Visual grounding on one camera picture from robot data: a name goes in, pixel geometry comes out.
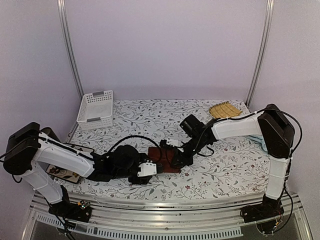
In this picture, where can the woven bamboo tray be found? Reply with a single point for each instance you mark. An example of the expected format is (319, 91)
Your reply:
(224, 110)

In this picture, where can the front aluminium rail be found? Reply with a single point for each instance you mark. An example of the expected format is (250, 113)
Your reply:
(200, 219)

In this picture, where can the light blue towel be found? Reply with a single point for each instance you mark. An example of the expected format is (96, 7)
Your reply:
(259, 139)

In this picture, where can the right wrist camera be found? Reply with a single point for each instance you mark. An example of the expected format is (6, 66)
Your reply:
(168, 144)

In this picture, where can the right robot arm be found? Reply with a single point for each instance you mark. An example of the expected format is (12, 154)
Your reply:
(270, 125)

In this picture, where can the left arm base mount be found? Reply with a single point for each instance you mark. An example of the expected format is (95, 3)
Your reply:
(71, 211)

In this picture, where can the dark red towel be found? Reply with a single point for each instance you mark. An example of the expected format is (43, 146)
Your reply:
(164, 161)

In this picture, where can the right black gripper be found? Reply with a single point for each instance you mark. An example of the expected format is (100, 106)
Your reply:
(186, 160)

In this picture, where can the left aluminium frame post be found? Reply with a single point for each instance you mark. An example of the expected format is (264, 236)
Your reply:
(61, 6)

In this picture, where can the floral patterned table mat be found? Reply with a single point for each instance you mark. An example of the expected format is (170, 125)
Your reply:
(230, 167)

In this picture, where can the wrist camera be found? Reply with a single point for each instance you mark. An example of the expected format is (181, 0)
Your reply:
(168, 144)
(149, 169)

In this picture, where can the black cylindrical cup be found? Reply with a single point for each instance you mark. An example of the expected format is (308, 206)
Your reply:
(51, 132)

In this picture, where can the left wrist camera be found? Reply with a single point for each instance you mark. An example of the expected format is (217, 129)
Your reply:
(149, 169)

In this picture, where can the floral square ceramic plate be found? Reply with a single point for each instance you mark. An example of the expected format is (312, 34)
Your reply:
(64, 174)

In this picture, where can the white perforated plastic basket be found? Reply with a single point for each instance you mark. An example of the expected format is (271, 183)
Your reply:
(96, 110)

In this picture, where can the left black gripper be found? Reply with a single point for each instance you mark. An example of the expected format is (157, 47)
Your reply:
(144, 180)

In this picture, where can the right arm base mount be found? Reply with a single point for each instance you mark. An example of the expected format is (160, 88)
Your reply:
(266, 209)

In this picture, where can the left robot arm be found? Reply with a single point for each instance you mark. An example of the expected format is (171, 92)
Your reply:
(30, 146)

